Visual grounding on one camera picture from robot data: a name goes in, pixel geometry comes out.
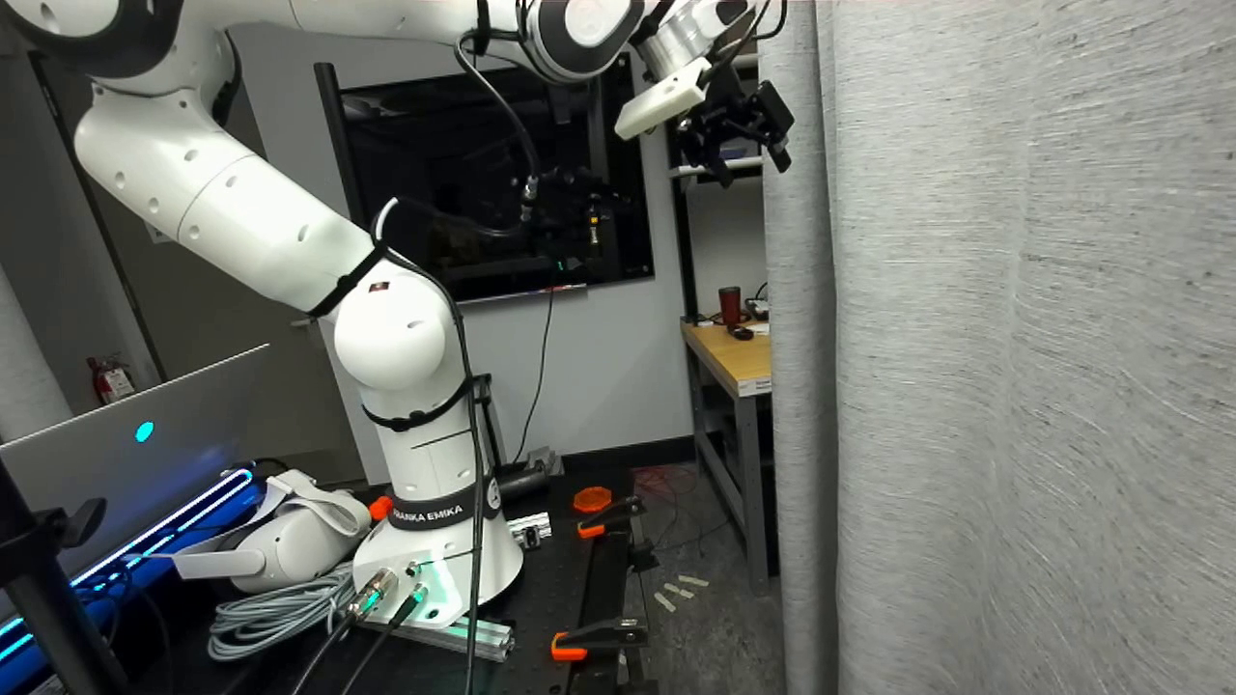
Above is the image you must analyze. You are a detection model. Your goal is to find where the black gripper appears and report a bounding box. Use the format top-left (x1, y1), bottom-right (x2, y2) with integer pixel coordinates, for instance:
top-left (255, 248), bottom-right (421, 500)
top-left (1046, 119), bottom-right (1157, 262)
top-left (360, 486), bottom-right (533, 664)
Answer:
top-left (678, 75), bottom-right (801, 186)

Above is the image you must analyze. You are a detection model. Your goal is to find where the grey fabric curtain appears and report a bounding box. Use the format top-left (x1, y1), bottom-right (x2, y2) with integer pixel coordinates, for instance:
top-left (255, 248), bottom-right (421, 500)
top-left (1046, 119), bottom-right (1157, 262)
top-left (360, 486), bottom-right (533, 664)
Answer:
top-left (757, 0), bottom-right (1236, 695)

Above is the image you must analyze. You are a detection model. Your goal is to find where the small dark red container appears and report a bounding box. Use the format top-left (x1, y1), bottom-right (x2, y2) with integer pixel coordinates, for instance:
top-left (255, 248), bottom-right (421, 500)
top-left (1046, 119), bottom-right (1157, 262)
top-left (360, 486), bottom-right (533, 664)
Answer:
top-left (715, 283), bottom-right (750, 339)

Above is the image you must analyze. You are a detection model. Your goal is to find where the wooden top workbench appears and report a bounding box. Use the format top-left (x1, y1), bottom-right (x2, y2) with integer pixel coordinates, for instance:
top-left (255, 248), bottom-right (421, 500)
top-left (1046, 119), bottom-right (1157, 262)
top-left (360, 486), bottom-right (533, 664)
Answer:
top-left (678, 317), bottom-right (781, 590)

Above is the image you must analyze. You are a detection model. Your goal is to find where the orange black bar clamp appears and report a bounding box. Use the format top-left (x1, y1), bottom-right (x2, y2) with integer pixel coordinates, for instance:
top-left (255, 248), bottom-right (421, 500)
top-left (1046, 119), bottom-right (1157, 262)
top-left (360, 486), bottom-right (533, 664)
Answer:
top-left (544, 613), bottom-right (652, 695)
top-left (571, 482), bottom-right (660, 572)

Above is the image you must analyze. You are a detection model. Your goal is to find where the grey door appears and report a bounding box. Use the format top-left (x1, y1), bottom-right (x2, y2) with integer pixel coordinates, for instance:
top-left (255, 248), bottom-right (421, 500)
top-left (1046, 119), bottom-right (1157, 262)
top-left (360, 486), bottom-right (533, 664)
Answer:
top-left (33, 50), bottom-right (325, 383)

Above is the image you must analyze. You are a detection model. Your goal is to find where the grey laptop with blue lights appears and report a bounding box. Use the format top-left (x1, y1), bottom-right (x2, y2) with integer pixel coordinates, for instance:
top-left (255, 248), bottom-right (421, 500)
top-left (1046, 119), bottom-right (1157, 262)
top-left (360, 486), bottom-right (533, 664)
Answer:
top-left (0, 339), bottom-right (279, 691)

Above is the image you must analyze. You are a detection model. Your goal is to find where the black wall screen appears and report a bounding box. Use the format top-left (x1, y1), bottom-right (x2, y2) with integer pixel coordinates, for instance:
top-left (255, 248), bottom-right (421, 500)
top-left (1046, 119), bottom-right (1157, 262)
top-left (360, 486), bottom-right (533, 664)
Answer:
top-left (313, 53), bottom-right (658, 304)

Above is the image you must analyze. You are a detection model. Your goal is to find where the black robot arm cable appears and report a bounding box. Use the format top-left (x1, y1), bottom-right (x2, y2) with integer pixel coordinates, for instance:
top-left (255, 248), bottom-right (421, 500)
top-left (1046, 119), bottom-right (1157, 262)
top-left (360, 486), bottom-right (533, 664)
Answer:
top-left (371, 32), bottom-right (551, 695)

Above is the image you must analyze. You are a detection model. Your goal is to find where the aluminium mounting rail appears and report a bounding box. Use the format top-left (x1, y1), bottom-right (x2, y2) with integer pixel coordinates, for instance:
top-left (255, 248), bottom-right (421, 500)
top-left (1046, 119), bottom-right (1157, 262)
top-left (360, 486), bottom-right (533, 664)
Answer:
top-left (360, 602), bottom-right (517, 664)

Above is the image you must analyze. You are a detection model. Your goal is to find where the grey cable bundle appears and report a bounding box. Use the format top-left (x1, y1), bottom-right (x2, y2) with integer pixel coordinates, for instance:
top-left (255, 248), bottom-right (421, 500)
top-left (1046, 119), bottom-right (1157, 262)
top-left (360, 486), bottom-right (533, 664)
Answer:
top-left (205, 572), bottom-right (360, 667)

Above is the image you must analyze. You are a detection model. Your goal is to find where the black camera stand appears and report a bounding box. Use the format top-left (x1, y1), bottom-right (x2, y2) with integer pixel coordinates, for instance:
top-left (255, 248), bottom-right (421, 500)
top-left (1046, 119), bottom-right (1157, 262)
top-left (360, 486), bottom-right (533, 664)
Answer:
top-left (0, 458), bottom-right (133, 695)

